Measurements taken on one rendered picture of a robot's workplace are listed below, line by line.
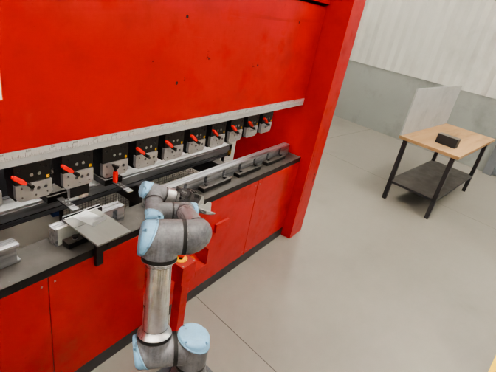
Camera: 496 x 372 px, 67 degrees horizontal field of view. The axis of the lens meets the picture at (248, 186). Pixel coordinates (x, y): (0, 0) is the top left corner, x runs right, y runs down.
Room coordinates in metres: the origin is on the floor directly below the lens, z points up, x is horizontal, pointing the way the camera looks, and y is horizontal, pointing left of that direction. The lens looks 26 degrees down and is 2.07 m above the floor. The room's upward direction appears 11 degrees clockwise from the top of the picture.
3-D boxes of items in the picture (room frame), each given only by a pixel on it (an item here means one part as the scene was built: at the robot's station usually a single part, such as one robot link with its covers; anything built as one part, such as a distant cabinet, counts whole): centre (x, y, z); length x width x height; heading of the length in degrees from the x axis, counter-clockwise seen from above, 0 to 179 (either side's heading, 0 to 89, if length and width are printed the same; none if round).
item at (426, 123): (5.24, -2.63, 0.75); 1.80 x 0.75 x 1.50; 141
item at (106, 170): (1.70, 0.70, 1.26); 0.15 x 0.09 x 0.17; 149
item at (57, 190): (1.64, 0.93, 1.01); 0.26 x 0.12 x 0.05; 59
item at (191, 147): (2.22, 0.40, 1.26); 0.15 x 0.09 x 0.17; 149
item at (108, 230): (1.48, 0.67, 1.00); 0.26 x 0.18 x 0.01; 59
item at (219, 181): (2.39, 0.23, 0.89); 0.30 x 0.05 x 0.03; 149
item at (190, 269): (1.68, 0.26, 0.75); 0.20 x 0.16 x 0.18; 149
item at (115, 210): (1.60, 0.77, 0.92); 0.39 x 0.06 x 0.10; 149
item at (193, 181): (2.64, 0.15, 0.92); 1.68 x 0.06 x 0.10; 149
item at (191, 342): (0.96, 0.09, 0.94); 0.13 x 0.12 x 0.14; 110
